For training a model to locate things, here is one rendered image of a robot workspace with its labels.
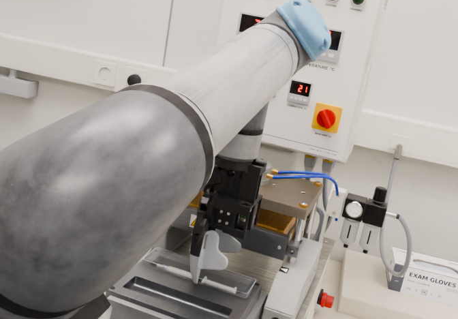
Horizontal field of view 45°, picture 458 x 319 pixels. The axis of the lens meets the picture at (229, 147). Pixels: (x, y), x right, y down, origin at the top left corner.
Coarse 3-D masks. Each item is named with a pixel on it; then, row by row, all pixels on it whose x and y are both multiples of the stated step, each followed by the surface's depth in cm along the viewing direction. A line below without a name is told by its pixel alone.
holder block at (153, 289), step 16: (128, 272) 88; (144, 272) 89; (160, 272) 90; (112, 288) 82; (128, 288) 86; (144, 288) 87; (160, 288) 86; (176, 288) 86; (192, 288) 86; (208, 288) 87; (256, 288) 90; (144, 304) 80; (160, 304) 81; (176, 304) 84; (192, 304) 85; (208, 304) 84; (224, 304) 84; (240, 304) 84
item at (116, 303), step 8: (112, 296) 78; (264, 296) 93; (112, 304) 77; (120, 304) 77; (128, 304) 76; (256, 304) 90; (264, 304) 93; (112, 312) 77; (120, 312) 77; (128, 312) 76; (136, 312) 76; (144, 312) 75; (152, 312) 76; (256, 312) 88
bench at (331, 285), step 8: (328, 264) 161; (336, 264) 162; (328, 272) 156; (336, 272) 157; (328, 280) 151; (336, 280) 152; (328, 288) 147; (336, 288) 147; (336, 296) 143; (336, 304) 139; (320, 312) 134; (328, 312) 135; (336, 312) 135
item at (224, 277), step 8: (160, 248) 95; (152, 256) 92; (160, 256) 93; (168, 256) 93; (176, 256) 94; (184, 256) 94; (160, 264) 90; (168, 264) 90; (176, 264) 91; (184, 264) 91; (184, 272) 89; (200, 272) 90; (208, 272) 90; (216, 272) 91; (224, 272) 91; (232, 272) 92; (208, 280) 88; (216, 280) 88; (224, 280) 89; (232, 280) 89; (240, 280) 89; (248, 280) 90; (232, 288) 86; (240, 288) 87; (248, 288) 87
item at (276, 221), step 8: (200, 192) 110; (192, 200) 105; (264, 216) 104; (272, 216) 105; (280, 216) 105; (288, 216) 106; (256, 224) 100; (264, 224) 100; (272, 224) 101; (280, 224) 101; (288, 224) 102; (288, 232) 106
